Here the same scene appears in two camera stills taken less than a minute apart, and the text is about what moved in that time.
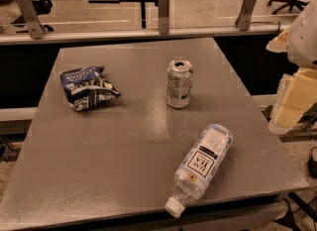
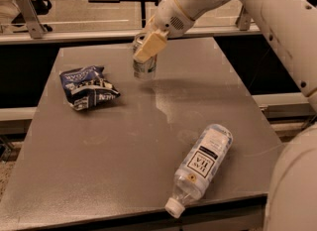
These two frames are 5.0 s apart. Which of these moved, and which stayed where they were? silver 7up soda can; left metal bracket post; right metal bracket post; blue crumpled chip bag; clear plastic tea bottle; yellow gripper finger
Moved: yellow gripper finger; silver 7up soda can
Stayed: left metal bracket post; blue crumpled chip bag; clear plastic tea bottle; right metal bracket post
